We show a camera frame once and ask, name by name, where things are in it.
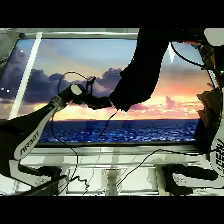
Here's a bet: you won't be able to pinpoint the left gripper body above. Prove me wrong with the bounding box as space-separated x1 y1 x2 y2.
83 95 114 111

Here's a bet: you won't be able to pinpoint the black pants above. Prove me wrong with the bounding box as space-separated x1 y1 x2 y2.
108 27 178 113

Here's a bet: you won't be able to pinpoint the heap of clothes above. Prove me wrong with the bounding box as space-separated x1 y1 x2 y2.
194 87 224 145

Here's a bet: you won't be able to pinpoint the checked garment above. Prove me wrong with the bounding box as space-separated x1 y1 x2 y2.
199 43 224 88

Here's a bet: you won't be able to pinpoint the black cable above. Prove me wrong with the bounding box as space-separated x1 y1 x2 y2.
49 70 93 196
115 148 210 188

